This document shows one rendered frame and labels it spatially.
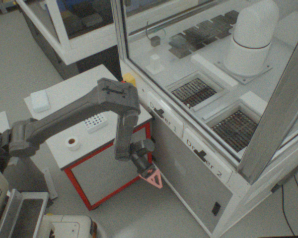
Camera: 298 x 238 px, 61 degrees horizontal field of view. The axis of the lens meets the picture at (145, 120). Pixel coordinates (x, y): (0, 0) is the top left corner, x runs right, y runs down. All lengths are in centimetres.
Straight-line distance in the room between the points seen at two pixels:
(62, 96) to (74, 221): 79
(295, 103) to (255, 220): 144
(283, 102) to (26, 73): 296
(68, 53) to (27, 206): 111
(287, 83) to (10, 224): 93
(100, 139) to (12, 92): 190
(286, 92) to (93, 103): 50
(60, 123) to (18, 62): 285
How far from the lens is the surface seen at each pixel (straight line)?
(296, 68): 71
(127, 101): 67
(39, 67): 336
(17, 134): 89
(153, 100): 136
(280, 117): 80
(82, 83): 176
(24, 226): 100
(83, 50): 186
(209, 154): 116
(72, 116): 72
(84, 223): 175
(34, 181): 200
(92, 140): 143
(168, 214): 200
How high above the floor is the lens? 189
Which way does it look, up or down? 51 degrees down
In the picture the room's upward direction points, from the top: 4 degrees counter-clockwise
